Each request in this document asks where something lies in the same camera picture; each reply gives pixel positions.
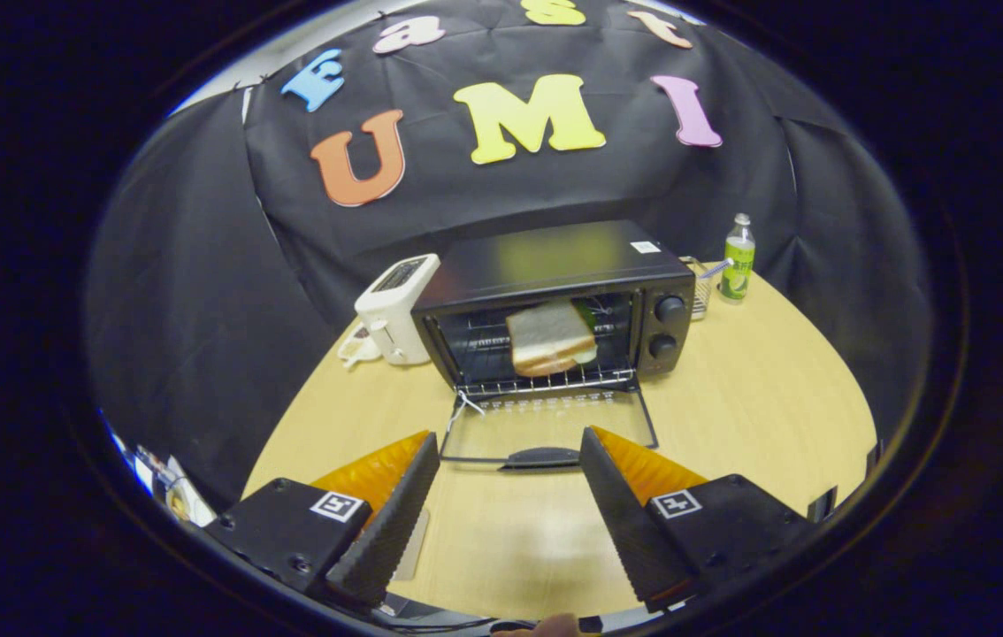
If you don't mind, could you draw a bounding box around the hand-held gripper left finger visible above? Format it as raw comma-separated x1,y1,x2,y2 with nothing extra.
201,431,440,611

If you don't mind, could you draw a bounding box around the black toaster oven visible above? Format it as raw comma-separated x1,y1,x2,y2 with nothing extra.
411,219,697,470

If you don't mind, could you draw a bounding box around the white bread sandwich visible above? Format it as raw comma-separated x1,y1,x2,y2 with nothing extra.
506,299,600,379

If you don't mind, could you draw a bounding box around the white oblong tray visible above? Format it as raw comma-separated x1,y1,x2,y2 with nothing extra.
391,509,432,582

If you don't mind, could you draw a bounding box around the clear bottle with green label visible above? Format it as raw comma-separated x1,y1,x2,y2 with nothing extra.
720,212,756,304

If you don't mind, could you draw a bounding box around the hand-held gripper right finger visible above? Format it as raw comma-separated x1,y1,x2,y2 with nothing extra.
578,426,821,613

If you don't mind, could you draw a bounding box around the white pop-up toaster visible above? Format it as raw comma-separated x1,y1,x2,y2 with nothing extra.
338,254,441,368

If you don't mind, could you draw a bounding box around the metal mesh basket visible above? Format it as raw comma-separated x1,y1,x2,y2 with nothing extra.
680,256,732,321

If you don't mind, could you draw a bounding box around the white plastic bag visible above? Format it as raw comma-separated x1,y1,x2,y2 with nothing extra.
148,451,217,527

